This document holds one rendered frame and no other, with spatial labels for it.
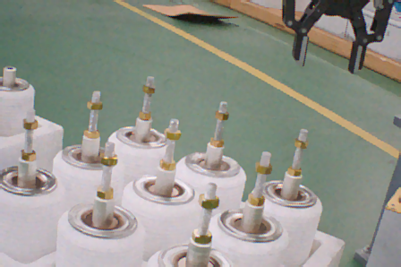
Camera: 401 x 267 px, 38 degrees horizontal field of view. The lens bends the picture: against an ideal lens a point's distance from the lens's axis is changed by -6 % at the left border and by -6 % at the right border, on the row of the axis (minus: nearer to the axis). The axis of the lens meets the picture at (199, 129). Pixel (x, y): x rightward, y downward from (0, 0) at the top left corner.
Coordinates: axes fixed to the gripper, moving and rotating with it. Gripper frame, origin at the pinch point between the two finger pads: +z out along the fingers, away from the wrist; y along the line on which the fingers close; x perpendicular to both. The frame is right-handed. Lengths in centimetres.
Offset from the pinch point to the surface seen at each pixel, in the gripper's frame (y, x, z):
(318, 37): -68, -264, 49
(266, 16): -45, -312, 50
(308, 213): -0.1, 4.8, 18.6
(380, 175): -44, -75, 47
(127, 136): 23.3, -11.7, 17.6
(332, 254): -5.5, 2.9, 25.6
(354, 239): -24, -35, 45
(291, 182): 2.1, 1.7, 16.0
